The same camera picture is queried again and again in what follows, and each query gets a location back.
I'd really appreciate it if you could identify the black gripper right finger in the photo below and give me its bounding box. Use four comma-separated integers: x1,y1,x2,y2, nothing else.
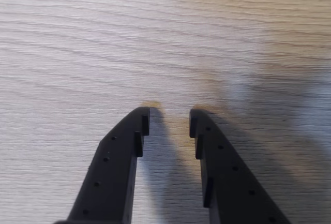
189,108,293,224

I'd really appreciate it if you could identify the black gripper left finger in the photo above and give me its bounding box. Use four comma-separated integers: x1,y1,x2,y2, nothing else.
66,107,151,224

